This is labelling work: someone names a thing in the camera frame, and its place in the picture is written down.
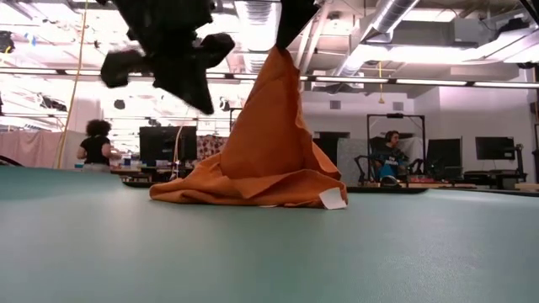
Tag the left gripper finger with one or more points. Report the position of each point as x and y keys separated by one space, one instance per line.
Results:
x=200 y=90
x=179 y=86

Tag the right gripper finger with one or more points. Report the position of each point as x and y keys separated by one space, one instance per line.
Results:
x=306 y=10
x=288 y=17

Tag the orange towel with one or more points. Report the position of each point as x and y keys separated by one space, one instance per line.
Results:
x=269 y=160

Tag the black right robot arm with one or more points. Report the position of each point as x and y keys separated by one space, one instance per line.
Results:
x=532 y=6

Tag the floral patterned cloth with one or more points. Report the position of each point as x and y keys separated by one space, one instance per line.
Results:
x=210 y=145

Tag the black computer monitor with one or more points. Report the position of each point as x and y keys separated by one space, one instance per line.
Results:
x=164 y=143
x=444 y=155
x=494 y=148

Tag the person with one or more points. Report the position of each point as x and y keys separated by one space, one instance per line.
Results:
x=96 y=147
x=391 y=157

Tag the long ceiling light strip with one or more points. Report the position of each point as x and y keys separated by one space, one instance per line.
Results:
x=429 y=82

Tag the grey partition panel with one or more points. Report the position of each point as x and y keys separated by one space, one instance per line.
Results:
x=351 y=160

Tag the pink partition curtain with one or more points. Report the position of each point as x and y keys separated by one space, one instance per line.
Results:
x=29 y=147

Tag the green table mat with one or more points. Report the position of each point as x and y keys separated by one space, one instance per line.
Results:
x=269 y=252

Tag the black ceiling camera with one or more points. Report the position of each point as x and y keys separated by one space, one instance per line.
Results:
x=224 y=104

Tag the corrugated silver ventilation duct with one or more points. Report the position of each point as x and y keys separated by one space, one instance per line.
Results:
x=257 y=25

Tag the black metal frame stand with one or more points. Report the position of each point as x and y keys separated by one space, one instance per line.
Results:
x=396 y=115
x=236 y=109

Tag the smooth silver ventilation duct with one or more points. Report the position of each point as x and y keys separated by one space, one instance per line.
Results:
x=391 y=17

